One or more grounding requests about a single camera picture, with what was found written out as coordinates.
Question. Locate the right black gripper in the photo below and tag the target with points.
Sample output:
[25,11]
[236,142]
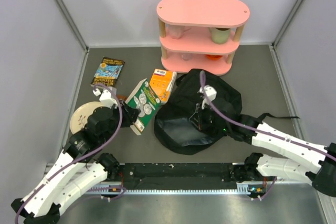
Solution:
[198,117]

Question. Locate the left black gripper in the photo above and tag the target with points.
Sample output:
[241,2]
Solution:
[130,115]

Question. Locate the green paperback book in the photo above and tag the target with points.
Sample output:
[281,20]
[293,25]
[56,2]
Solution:
[146,101]

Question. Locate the black student backpack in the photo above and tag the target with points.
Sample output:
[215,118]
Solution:
[174,121]

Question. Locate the orange paperback book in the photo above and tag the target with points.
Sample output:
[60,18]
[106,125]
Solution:
[162,82]

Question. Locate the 169-storey treehouse book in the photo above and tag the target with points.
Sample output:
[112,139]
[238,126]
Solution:
[108,72]

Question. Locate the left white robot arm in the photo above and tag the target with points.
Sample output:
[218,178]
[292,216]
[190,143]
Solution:
[59,189]

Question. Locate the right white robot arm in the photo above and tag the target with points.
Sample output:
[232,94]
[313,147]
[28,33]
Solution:
[313,164]

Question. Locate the brown leather wallet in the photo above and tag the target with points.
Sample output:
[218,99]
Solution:
[122,97]

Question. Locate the cream floral plate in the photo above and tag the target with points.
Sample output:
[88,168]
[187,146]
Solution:
[80,116]

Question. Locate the orange bowl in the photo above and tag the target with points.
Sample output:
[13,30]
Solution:
[214,57]

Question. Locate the clear glass cup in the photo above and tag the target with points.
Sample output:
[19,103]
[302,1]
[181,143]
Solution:
[186,56]

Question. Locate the green mug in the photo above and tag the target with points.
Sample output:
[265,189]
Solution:
[219,35]

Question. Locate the pink three-tier shelf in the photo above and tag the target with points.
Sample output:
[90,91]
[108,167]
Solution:
[200,15]

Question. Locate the pink mug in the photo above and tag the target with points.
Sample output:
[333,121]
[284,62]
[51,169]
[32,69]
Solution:
[177,31]

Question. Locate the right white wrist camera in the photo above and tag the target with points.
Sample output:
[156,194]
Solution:
[208,91]

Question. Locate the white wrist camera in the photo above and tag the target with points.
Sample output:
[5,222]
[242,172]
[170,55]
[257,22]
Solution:
[105,97]
[208,91]

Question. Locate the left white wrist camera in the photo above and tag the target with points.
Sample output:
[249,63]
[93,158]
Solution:
[105,97]

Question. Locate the grey cable duct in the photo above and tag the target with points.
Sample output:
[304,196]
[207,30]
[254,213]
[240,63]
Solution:
[110,189]

